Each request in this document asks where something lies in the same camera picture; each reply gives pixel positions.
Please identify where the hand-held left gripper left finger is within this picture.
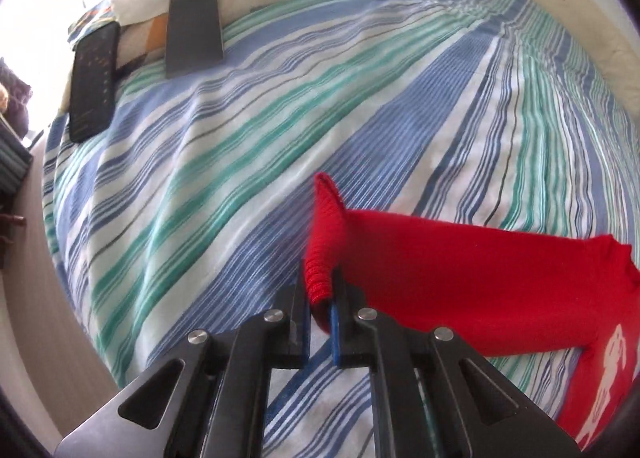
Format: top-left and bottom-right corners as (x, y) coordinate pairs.
(54, 262), (312, 458)

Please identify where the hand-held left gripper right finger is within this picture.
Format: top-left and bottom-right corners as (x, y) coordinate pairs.
(329, 267), (584, 458)

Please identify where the red knit sweater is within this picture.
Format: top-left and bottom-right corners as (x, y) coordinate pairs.
(302, 173), (640, 445)

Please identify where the blue green striped bed sheet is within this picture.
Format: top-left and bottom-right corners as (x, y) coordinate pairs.
(42, 0), (640, 458)

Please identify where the black flat tablet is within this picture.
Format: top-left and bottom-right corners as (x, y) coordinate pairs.
(164, 0), (225, 79)

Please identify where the cream padded headboard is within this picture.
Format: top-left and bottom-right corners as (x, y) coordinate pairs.
(434, 0), (640, 106)

